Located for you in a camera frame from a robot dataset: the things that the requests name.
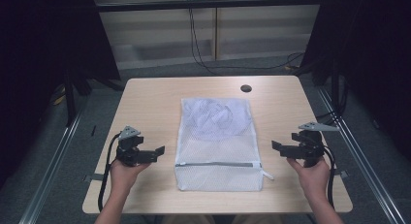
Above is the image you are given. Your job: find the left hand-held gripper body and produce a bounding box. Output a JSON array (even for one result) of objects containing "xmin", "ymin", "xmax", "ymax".
[{"xmin": 114, "ymin": 125, "xmax": 147, "ymax": 168}]

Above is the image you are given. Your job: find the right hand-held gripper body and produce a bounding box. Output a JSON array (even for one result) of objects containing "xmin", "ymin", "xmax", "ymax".
[{"xmin": 291, "ymin": 121, "xmax": 340, "ymax": 169}]

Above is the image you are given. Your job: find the person's left hand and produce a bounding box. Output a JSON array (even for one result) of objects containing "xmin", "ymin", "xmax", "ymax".
[{"xmin": 110, "ymin": 159, "xmax": 151, "ymax": 197}]

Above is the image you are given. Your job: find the person's right hand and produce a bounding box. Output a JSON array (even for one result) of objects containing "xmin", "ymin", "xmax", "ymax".
[{"xmin": 286, "ymin": 155, "xmax": 332, "ymax": 199}]

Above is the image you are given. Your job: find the black metal stand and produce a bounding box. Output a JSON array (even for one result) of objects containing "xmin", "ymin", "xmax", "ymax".
[
  {"xmin": 328, "ymin": 63, "xmax": 348, "ymax": 120},
  {"xmin": 63, "ymin": 68, "xmax": 95, "ymax": 128}
]

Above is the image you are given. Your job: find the white mesh laundry bag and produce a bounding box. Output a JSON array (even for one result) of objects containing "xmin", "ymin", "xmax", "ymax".
[{"xmin": 174, "ymin": 97, "xmax": 275, "ymax": 193}]

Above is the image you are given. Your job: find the pale cloth inside bag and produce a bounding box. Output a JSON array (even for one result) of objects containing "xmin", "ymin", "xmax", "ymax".
[{"xmin": 190, "ymin": 99, "xmax": 253, "ymax": 142}]

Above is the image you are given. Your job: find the dark curtain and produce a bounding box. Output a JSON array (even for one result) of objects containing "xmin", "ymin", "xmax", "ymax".
[
  {"xmin": 300, "ymin": 0, "xmax": 411, "ymax": 160},
  {"xmin": 0, "ymin": 0, "xmax": 122, "ymax": 189}
]

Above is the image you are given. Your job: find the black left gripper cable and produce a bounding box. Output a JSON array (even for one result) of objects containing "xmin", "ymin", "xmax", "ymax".
[{"xmin": 97, "ymin": 132, "xmax": 122, "ymax": 213}]

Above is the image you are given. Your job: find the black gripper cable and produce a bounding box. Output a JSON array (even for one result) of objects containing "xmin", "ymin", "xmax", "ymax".
[
  {"xmin": 318, "ymin": 143, "xmax": 337, "ymax": 209},
  {"xmin": 97, "ymin": 132, "xmax": 122, "ymax": 213}
]

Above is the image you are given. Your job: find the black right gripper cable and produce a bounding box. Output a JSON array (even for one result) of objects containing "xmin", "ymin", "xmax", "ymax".
[{"xmin": 318, "ymin": 143, "xmax": 337, "ymax": 209}]

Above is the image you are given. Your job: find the metal floor rail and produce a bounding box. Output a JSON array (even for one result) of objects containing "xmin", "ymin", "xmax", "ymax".
[
  {"xmin": 317, "ymin": 86, "xmax": 408, "ymax": 224},
  {"xmin": 18, "ymin": 111, "xmax": 83, "ymax": 224}
]

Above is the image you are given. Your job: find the black wall cable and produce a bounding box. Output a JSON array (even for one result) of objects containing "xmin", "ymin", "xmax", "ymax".
[{"xmin": 188, "ymin": 8, "xmax": 305, "ymax": 77}]

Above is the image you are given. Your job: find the black horizontal frame bar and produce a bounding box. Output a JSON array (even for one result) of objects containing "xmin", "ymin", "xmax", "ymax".
[{"xmin": 95, "ymin": 0, "xmax": 326, "ymax": 14}]

